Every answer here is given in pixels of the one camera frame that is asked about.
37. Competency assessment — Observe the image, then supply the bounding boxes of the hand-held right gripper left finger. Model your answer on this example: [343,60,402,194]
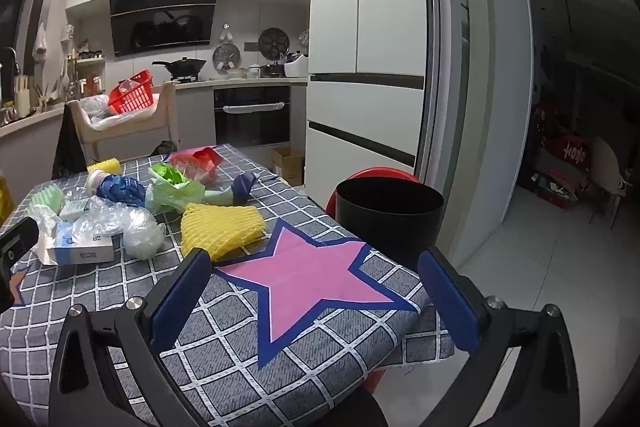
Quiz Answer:
[48,248,213,427]

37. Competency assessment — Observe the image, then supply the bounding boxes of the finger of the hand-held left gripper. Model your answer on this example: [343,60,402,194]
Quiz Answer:
[0,217,41,280]

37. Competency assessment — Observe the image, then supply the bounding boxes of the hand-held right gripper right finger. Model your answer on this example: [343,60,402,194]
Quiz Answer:
[417,247,584,427]

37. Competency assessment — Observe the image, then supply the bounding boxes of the green sponge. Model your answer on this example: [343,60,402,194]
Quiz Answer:
[27,187,65,218]

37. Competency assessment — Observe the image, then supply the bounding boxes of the small white green box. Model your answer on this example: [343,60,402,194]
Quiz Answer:
[60,199,91,223]

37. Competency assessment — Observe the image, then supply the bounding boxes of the white and blue box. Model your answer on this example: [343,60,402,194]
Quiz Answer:
[32,222,117,267]

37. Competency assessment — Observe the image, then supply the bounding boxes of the clear plastic wrap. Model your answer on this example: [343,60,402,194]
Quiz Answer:
[72,194,166,260]

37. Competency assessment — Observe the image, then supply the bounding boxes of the yellow foam fruit net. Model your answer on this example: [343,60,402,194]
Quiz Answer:
[180,202,266,263]

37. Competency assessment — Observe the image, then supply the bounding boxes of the black round bin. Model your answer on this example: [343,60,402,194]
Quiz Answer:
[335,179,445,275]

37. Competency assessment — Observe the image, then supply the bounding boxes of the white plastic jar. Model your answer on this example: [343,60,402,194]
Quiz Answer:
[85,171,108,195]

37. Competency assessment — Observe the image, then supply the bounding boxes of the pale green plastic bag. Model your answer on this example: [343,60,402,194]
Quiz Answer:
[145,179,236,215]

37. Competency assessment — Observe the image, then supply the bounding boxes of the blue plastic bag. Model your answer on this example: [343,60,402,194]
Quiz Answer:
[96,174,147,208]

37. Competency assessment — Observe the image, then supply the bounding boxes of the yellow sponge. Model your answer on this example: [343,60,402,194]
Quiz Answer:
[87,158,122,178]

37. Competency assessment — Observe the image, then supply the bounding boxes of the bright green plastic wrapper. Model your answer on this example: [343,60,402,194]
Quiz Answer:
[150,162,188,185]

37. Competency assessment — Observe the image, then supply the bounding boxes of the navy blue snack packet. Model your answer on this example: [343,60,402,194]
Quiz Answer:
[231,172,261,206]

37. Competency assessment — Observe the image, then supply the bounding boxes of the pink plastic bag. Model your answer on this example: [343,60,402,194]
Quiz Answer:
[170,150,219,185]

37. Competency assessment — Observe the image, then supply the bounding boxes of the gold foil bag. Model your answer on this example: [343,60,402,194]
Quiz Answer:
[0,174,15,225]

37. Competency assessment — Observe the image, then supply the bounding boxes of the grey checked star tablecloth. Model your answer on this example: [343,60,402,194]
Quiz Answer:
[0,143,453,427]

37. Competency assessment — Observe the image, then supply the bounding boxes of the wooden knife block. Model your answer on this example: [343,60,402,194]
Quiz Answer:
[14,76,32,110]

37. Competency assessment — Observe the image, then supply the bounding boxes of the red plastic chair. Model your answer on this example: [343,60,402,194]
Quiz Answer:
[325,167,423,228]

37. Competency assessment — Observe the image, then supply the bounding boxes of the dark green bag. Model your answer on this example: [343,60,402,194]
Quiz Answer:
[150,139,179,158]

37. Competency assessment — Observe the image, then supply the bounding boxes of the white plastic bag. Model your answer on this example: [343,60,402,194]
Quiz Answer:
[80,94,156,130]

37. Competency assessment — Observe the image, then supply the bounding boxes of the cardboard box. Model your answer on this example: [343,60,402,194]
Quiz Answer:
[271,147,305,186]

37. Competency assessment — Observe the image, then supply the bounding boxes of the white spice rack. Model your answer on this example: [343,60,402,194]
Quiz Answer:
[75,52,107,98]

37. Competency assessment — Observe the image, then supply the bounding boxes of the red plastic basket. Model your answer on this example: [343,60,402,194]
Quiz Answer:
[107,70,156,115]

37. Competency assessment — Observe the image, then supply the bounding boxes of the black kitchen faucet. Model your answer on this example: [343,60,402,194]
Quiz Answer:
[2,47,21,78]

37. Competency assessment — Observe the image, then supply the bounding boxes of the black built-in oven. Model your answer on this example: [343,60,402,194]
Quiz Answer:
[213,86,292,148]

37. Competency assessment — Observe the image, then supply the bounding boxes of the red printed box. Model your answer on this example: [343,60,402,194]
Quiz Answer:
[547,134,593,168]

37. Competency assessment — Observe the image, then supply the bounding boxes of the hanging clear plastic bag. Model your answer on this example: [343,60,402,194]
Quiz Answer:
[32,23,49,60]

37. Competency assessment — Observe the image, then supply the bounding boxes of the beige chair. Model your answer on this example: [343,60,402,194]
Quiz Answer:
[590,137,631,228]

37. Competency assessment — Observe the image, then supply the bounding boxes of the black wok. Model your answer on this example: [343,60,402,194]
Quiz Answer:
[151,57,207,78]

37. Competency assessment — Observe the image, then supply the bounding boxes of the round pot lid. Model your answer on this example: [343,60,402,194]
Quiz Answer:
[212,44,240,72]

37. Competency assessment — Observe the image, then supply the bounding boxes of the black range hood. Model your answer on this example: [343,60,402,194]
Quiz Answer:
[109,0,221,58]

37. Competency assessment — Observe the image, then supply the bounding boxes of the round metal rack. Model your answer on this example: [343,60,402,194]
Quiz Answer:
[258,28,291,58]

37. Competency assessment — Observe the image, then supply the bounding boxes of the white refrigerator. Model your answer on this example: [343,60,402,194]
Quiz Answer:
[306,0,436,180]

